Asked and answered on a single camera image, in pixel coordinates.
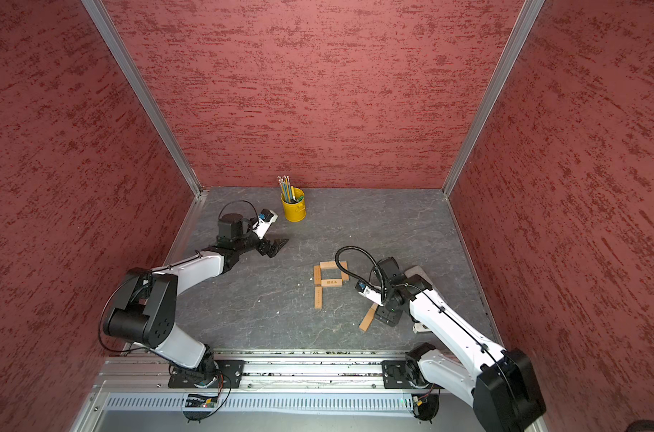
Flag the engraved wooden block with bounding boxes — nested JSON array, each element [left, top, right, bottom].
[[321, 279, 343, 287]]

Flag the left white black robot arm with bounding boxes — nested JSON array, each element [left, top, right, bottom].
[[98, 209, 287, 381]]

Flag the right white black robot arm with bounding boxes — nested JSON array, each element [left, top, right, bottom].
[[368, 257, 546, 431]]

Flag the yellow metal pencil bucket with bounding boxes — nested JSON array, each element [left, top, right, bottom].
[[281, 186, 307, 222]]

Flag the bundle of coloured pencils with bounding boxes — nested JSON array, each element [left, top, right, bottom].
[[278, 176, 296, 203]]

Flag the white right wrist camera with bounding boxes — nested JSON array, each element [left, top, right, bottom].
[[355, 280, 383, 306]]

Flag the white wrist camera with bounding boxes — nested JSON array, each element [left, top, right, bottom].
[[251, 209, 278, 240], [355, 280, 383, 306]]

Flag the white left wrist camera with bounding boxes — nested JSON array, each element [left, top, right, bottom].
[[251, 209, 278, 240]]

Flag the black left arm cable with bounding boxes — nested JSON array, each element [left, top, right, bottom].
[[217, 199, 259, 220]]

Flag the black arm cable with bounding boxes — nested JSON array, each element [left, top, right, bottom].
[[334, 245, 387, 303], [217, 199, 259, 220]]

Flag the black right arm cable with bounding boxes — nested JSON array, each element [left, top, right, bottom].
[[334, 245, 387, 303]]

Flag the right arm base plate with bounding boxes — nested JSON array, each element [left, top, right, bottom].
[[381, 360, 456, 391]]

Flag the aluminium front rail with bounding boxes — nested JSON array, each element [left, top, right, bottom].
[[91, 351, 414, 394]]

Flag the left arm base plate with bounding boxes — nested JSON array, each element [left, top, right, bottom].
[[168, 360, 245, 391]]

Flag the white perforated cable duct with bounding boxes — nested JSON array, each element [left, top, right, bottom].
[[104, 393, 413, 416]]

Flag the left aluminium frame post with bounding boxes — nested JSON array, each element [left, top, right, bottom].
[[82, 0, 204, 200]]

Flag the aluminium frame post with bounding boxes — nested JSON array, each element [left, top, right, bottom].
[[441, 0, 545, 199], [82, 0, 204, 200]]

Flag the right aluminium frame post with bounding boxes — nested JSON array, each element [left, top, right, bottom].
[[441, 0, 545, 199]]

